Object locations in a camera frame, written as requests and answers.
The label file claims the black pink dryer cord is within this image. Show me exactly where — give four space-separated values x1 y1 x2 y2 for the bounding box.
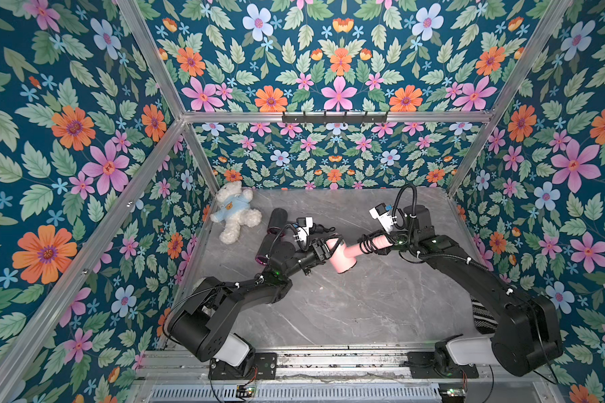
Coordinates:
356 232 387 255

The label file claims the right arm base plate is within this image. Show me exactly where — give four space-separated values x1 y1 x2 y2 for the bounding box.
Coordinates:
403 351 479 379

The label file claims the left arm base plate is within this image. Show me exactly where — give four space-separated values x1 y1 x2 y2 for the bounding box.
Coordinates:
208 353 278 380

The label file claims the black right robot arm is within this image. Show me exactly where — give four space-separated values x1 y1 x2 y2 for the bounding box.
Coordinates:
390 205 564 376

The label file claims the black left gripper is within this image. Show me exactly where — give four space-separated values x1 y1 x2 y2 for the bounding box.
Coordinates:
279 237 339 280

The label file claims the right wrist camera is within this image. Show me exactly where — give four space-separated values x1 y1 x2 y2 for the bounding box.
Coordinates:
369 203 397 233

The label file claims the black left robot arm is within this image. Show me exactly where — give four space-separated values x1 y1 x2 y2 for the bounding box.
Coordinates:
163 234 343 369

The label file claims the pink hair dryer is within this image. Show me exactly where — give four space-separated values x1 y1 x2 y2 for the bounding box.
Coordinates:
329 235 394 274

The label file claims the striped black white sock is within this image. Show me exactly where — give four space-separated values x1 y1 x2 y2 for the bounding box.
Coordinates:
471 297 497 334

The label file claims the dark grey hair dryer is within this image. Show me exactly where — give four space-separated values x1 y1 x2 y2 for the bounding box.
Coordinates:
255 233 280 266
266 207 344 238

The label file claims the white teddy bear blue shirt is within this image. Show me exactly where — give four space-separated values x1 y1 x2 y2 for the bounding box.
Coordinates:
210 181 262 245

